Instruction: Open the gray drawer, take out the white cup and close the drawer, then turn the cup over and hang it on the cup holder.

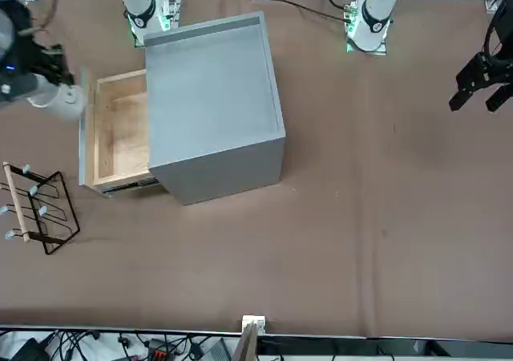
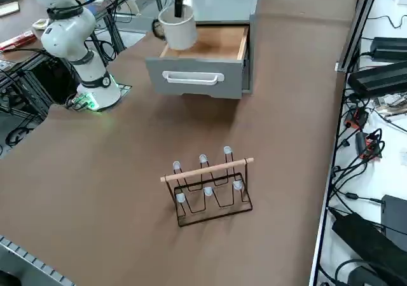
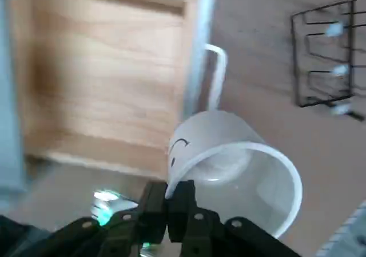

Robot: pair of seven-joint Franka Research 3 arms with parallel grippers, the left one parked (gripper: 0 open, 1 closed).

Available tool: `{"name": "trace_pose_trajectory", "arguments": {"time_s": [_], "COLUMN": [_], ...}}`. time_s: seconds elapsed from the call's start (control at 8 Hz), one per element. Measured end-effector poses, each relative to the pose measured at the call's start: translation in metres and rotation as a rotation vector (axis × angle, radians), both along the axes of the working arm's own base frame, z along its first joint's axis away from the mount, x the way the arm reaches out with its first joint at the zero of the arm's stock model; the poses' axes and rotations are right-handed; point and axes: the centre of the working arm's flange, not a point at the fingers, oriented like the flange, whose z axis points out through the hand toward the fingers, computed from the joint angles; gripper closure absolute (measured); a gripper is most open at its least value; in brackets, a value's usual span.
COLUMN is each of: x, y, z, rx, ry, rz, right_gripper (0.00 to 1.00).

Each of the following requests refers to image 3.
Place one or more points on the gray steel cabinet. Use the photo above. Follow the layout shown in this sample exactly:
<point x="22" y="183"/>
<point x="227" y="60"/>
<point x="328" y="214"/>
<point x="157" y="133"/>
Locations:
<point x="8" y="97"/>

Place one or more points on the white cup with smiley print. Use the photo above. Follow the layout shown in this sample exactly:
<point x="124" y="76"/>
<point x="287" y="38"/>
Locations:
<point x="217" y="131"/>

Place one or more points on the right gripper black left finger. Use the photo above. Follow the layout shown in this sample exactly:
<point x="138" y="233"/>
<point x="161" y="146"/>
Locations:
<point x="153" y="211"/>

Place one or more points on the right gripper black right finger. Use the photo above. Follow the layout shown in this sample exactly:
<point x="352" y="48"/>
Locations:
<point x="183" y="211"/>

